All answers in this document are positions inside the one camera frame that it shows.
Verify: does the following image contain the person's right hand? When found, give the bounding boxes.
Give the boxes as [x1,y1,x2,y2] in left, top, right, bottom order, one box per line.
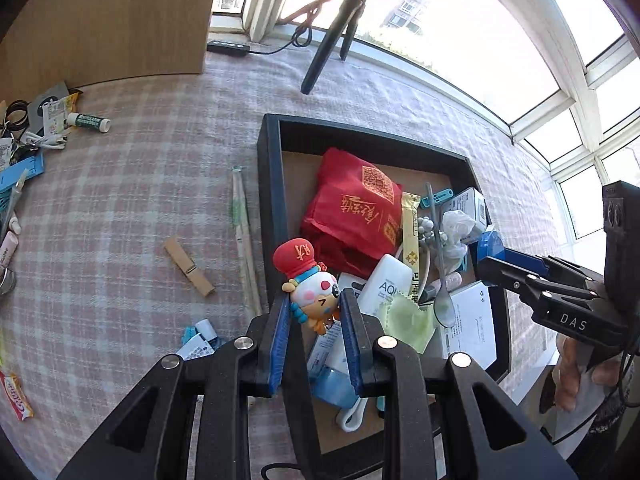
[552,335,601,411]

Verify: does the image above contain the red white candy packet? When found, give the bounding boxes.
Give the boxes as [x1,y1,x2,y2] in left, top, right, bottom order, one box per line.
[0,370,35,421]

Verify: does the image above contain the pale green cloth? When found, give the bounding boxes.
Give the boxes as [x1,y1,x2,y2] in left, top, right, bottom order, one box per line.
[377,294,436,353]

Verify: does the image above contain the white printed sachet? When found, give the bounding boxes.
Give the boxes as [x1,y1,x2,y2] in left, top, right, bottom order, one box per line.
[42,92,81,136]

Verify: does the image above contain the white usb cable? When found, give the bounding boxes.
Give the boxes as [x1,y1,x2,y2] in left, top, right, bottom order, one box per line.
[20,131,68,151]

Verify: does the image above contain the black storage tray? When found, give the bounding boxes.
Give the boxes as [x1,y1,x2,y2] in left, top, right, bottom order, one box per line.
[255,112,513,480]

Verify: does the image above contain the crumpled white plastic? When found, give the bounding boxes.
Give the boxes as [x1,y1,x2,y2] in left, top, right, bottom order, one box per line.
[440,210,481,261]

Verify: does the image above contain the white flat box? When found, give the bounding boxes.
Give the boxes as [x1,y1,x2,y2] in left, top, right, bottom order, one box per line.
[440,280,499,367]

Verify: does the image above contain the red cloth bag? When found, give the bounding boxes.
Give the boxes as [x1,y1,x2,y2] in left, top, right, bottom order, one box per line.
[300,147,405,281]

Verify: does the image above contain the yellow stick packet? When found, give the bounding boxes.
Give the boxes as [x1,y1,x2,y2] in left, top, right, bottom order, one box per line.
[400,192,426,306]

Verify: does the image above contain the wooden clothespin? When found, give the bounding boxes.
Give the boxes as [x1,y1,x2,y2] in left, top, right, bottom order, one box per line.
[163,237,216,297]

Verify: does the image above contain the green white lip balm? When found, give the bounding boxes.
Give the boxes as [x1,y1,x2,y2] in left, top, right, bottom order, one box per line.
[67,112,112,133]

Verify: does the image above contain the pink plaid tablecloth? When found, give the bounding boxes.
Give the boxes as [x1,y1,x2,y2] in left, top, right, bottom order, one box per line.
[0,55,566,480]

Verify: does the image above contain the black tripod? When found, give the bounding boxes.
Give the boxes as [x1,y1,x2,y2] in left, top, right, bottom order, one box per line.
[300,0,373,96]

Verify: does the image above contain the black power strip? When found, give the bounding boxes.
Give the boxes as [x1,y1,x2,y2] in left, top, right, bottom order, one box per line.
[206,40,251,57]

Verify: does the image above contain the brown fibreboard panel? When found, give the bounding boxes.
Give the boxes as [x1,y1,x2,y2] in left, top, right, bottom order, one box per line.
[0,0,225,93]

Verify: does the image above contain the grey bead cluster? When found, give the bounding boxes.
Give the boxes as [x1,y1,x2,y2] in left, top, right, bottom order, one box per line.
[415,215,438,243]

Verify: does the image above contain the blue flat case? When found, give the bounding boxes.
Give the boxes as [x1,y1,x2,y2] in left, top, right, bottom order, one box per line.
[0,152,46,193]

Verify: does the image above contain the white window frame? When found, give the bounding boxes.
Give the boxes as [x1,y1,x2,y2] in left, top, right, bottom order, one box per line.
[210,0,640,241]

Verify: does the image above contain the blue plastic clothespin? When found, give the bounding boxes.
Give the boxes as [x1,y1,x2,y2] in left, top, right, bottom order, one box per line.
[417,187,456,208]

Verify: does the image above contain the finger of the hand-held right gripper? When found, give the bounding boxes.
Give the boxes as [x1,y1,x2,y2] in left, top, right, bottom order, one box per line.
[480,259,601,307]
[477,230,603,286]

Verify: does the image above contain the small pink tube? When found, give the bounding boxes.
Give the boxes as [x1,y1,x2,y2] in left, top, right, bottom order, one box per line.
[425,272,463,295]

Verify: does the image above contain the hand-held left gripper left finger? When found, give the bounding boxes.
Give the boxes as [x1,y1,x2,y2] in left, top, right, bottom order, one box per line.
[57,295,292,480]

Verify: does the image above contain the light blue cream tube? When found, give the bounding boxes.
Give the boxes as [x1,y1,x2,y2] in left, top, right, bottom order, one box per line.
[306,327,358,406]

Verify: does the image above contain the metal spoon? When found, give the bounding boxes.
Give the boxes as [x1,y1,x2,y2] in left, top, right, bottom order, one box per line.
[425,182,457,330]

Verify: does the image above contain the white medicine box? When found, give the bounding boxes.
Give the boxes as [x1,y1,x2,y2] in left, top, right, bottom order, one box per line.
[441,186,490,236]

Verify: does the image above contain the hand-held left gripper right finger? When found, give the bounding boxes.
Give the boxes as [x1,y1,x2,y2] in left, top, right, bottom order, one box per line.
[339,287,576,480]

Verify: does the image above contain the white sunscreen tube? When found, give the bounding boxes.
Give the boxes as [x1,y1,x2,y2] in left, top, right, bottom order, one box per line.
[357,254,413,318]

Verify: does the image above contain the cartoon doll with red hat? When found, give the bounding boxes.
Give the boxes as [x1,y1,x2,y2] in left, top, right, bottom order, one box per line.
[272,240,343,336]

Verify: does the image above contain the wrapped disposable chopsticks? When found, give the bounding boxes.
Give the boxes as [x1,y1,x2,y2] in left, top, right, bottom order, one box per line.
[230,165,263,316]

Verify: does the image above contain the black hair ties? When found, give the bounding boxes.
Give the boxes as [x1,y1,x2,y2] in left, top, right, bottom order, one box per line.
[5,100,31,131]

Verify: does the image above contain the black cable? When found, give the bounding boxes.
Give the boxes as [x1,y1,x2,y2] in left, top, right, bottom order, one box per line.
[249,22,313,56]

